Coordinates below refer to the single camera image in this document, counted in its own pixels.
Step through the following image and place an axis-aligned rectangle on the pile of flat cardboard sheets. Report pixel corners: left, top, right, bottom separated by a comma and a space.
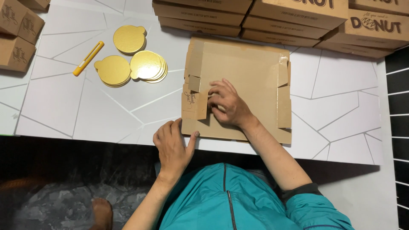
181, 36, 292, 144

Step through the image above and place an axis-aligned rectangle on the person's right hand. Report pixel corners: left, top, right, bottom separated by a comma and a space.
207, 78, 257, 129

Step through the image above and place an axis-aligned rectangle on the small brown printed box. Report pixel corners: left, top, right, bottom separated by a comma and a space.
0, 0, 29, 36
19, 0, 52, 11
17, 11, 45, 45
0, 34, 36, 73

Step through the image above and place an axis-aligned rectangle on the brown cardboard box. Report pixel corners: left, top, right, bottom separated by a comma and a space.
181, 40, 292, 135

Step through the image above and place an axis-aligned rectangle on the person's bare foot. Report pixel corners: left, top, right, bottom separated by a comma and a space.
90, 197, 114, 230

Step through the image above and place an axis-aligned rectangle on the yellow utility knife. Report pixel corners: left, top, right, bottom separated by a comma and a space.
72, 40, 105, 77

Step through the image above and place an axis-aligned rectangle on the stack of gold cake boards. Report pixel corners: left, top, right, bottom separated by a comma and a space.
129, 50, 168, 84
94, 55, 132, 88
113, 25, 147, 56

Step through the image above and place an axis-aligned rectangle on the stack of brown donut boxes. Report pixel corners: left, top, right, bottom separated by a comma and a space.
152, 0, 409, 59

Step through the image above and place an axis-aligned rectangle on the person's left hand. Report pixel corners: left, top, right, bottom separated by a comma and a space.
152, 118, 200, 178

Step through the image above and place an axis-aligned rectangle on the teal zip jacket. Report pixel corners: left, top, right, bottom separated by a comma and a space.
155, 162, 356, 230

